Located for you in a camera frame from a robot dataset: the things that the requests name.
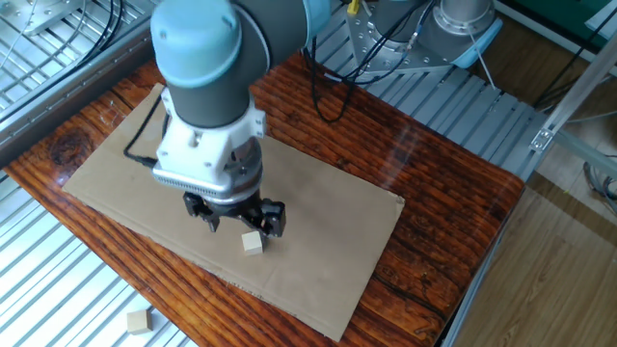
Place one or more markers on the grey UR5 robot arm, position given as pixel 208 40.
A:
pixel 217 72

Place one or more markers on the perforated aluminium plate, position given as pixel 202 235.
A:
pixel 43 14

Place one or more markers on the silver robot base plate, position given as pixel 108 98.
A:
pixel 385 43

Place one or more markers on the small pale wooden block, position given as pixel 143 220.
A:
pixel 252 242

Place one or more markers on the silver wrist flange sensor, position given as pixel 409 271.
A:
pixel 247 166

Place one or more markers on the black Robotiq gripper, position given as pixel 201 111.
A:
pixel 230 208

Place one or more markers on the brown cardboard sheet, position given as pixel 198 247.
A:
pixel 328 231

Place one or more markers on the aluminium frame post with bracket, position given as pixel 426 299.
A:
pixel 578 87

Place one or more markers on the dark reddish wooden board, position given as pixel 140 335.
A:
pixel 434 217

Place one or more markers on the aluminium horizontal frame beam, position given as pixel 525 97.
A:
pixel 585 149

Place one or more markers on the large pale wooden block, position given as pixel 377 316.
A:
pixel 140 322

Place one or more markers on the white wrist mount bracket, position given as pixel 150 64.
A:
pixel 193 144

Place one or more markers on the grey metal table rail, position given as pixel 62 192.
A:
pixel 72 96

